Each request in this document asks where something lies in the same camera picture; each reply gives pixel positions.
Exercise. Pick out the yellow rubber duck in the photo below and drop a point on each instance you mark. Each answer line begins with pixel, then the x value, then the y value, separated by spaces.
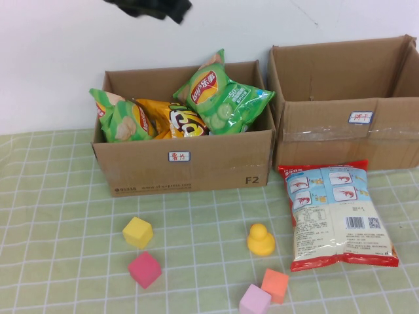
pixel 261 243

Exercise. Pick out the green cucumber Lay's chip bag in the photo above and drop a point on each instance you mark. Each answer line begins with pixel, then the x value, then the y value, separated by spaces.
pixel 226 108

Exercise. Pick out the pink foam cube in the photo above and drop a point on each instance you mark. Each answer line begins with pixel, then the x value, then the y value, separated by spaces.
pixel 253 301

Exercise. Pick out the yellow foam cube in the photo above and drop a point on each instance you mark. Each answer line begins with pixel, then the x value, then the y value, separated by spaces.
pixel 137 232

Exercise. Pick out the large taped cardboard box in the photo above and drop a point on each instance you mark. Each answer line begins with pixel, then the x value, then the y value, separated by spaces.
pixel 327 147

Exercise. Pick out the green checked tablecloth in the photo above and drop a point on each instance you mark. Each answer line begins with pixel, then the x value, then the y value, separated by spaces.
pixel 49 212

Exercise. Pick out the dark cloth-like object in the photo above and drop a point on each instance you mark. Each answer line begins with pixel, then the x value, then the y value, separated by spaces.
pixel 147 8

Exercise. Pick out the red white shrimp cracker bag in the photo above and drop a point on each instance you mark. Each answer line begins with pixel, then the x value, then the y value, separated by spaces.
pixel 327 229

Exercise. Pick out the cardboard box with F2 print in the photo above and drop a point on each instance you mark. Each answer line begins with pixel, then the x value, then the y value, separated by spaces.
pixel 212 170

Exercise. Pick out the red foam cube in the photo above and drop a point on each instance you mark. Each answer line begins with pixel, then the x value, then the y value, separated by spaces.
pixel 144 269

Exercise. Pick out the orange Cheetos snack bag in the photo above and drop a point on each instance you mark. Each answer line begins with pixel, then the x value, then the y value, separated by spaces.
pixel 163 117

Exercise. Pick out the orange foam cube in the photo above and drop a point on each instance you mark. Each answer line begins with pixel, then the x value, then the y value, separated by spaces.
pixel 276 283

